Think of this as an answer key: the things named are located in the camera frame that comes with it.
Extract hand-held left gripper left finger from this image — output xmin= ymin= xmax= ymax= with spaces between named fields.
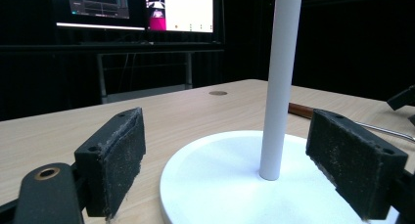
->
xmin=73 ymin=107 xmax=147 ymax=221

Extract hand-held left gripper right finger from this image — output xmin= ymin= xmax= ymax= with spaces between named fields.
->
xmin=305 ymin=108 xmax=409 ymax=221

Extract white stand with round base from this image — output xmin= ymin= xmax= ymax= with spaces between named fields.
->
xmin=159 ymin=0 xmax=400 ymax=224

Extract monitor with dark screen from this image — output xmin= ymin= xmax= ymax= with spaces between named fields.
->
xmin=49 ymin=0 xmax=147 ymax=32

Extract monitor with white screen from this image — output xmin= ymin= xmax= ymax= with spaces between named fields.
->
xmin=144 ymin=0 xmax=217 ymax=34

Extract wooden-handled metal tool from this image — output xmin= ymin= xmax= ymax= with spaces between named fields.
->
xmin=288 ymin=102 xmax=415 ymax=144

